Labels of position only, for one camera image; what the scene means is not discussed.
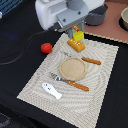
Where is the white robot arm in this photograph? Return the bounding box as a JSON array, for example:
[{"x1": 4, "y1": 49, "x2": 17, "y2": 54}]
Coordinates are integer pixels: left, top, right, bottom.
[{"x1": 35, "y1": 0, "x2": 105, "y2": 38}]

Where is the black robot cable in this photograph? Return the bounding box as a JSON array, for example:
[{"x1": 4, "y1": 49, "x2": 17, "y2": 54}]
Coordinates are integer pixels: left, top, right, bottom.
[{"x1": 0, "y1": 29, "x2": 51, "y2": 66}]

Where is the white ghost-shaped toy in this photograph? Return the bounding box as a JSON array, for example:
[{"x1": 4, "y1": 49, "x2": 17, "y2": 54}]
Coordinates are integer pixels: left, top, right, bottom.
[{"x1": 42, "y1": 83, "x2": 62, "y2": 99}]

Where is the round beige plate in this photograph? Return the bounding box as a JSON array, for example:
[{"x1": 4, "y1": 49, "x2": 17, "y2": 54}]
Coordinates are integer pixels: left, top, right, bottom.
[{"x1": 59, "y1": 57, "x2": 87, "y2": 81}]

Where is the large dark grey pot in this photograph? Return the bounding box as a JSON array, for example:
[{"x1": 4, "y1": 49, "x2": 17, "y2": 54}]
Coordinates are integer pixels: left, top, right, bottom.
[{"x1": 85, "y1": 4, "x2": 108, "y2": 26}]

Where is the beige bowl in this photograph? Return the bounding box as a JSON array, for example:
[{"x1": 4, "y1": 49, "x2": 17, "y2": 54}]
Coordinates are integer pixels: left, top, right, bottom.
[{"x1": 121, "y1": 7, "x2": 128, "y2": 30}]

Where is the yellow butter box toy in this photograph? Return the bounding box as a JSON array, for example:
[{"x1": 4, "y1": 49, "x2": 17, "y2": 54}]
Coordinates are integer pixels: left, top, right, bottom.
[{"x1": 73, "y1": 26, "x2": 84, "y2": 42}]

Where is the red toy tomato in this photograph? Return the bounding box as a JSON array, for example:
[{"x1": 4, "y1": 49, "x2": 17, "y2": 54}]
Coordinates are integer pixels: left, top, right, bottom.
[{"x1": 41, "y1": 43, "x2": 52, "y2": 53}]

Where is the knife with orange handle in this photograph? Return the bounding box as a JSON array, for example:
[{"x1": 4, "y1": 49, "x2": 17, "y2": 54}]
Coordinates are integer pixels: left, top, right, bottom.
[{"x1": 61, "y1": 51, "x2": 101, "y2": 65}]

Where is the orange bread loaf toy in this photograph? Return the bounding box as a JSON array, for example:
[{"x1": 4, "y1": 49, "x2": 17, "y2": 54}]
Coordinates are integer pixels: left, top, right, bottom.
[{"x1": 67, "y1": 39, "x2": 85, "y2": 52}]

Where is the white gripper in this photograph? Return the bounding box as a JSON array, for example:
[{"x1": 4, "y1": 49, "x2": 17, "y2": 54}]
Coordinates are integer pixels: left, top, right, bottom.
[{"x1": 35, "y1": 0, "x2": 89, "y2": 38}]

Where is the beige woven placemat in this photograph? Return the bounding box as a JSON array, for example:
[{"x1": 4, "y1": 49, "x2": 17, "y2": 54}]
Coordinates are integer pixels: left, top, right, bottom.
[{"x1": 17, "y1": 34, "x2": 118, "y2": 128}]

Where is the fork with orange handle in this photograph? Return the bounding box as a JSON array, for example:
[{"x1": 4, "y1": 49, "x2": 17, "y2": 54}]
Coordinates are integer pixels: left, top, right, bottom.
[{"x1": 49, "y1": 73, "x2": 89, "y2": 91}]

